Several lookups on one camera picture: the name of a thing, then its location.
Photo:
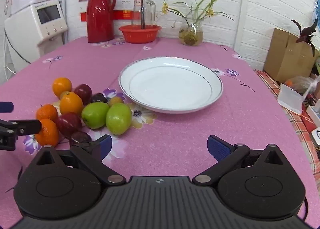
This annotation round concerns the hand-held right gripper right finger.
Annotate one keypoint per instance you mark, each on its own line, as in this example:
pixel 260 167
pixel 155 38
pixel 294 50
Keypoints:
pixel 217 146

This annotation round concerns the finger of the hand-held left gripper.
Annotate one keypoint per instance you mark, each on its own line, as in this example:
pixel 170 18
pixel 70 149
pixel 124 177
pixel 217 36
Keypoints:
pixel 6 107
pixel 25 126

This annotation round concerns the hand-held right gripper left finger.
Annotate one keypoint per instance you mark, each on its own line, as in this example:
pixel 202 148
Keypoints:
pixel 106 143

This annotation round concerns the orange mandarin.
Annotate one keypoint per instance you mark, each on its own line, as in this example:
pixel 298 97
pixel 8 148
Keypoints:
pixel 48 132
pixel 46 112

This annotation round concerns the dark purple plum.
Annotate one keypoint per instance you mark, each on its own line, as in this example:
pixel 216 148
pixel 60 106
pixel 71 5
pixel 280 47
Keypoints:
pixel 98 98
pixel 80 137

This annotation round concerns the green apple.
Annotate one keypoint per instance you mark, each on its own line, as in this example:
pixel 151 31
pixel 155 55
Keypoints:
pixel 118 118
pixel 95 115

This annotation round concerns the red apple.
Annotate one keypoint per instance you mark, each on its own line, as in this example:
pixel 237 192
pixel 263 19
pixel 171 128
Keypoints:
pixel 83 93
pixel 68 124

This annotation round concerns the small brown fruit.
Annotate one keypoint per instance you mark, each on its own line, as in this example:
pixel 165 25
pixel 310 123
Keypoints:
pixel 115 100

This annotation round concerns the large navel orange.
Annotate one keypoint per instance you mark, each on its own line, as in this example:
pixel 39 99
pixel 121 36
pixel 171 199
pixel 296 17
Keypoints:
pixel 71 104

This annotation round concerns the white round plate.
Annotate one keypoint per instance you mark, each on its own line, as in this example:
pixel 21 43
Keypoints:
pixel 170 84

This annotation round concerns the pink floral tablecloth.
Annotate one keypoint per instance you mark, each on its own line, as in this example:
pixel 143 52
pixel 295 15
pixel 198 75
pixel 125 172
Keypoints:
pixel 175 131

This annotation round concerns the white water dispenser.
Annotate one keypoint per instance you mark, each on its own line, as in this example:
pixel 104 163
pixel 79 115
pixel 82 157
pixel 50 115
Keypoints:
pixel 30 34

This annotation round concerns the orange plaid cloth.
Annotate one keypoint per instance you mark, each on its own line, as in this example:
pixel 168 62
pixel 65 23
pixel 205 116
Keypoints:
pixel 296 125

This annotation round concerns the white pouch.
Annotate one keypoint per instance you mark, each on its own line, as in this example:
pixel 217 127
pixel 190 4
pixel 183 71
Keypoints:
pixel 290 99

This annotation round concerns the white round-faced device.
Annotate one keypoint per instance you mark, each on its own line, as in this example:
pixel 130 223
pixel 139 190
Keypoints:
pixel 316 137

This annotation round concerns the small white box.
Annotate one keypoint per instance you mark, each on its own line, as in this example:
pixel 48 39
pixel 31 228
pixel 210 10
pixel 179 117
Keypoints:
pixel 313 115

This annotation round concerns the clear plastic bag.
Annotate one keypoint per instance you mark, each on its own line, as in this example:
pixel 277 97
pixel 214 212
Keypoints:
pixel 300 84

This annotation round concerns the cardboard box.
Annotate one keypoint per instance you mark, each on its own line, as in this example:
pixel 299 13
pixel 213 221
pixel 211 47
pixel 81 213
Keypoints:
pixel 282 56

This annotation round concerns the red plastic basket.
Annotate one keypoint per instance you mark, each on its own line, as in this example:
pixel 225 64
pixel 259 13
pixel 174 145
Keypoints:
pixel 140 35

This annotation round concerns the glass vase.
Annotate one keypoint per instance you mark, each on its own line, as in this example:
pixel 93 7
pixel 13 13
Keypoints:
pixel 191 35

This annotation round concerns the red thermos jug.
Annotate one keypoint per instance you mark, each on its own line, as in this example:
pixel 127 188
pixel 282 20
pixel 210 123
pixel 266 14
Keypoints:
pixel 100 19

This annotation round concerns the dark thin stick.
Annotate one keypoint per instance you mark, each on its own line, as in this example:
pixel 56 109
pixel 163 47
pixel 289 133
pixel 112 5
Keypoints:
pixel 143 11

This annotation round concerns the green orchid plant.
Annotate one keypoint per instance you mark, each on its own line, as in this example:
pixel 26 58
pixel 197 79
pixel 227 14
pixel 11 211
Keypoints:
pixel 197 10

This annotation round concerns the clear glass jar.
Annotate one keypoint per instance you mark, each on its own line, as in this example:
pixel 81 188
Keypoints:
pixel 150 11

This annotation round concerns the purple leaf plant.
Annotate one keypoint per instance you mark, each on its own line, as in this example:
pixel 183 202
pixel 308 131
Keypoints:
pixel 306 34

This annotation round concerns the white wall pipe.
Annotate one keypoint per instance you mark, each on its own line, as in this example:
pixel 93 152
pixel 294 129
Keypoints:
pixel 243 6

